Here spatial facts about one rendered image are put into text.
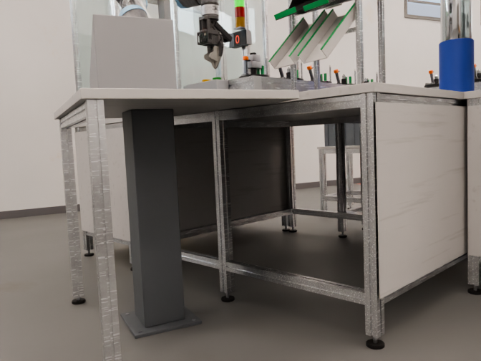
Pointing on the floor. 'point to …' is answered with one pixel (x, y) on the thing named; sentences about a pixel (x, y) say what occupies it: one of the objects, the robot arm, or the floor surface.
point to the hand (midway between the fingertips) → (216, 66)
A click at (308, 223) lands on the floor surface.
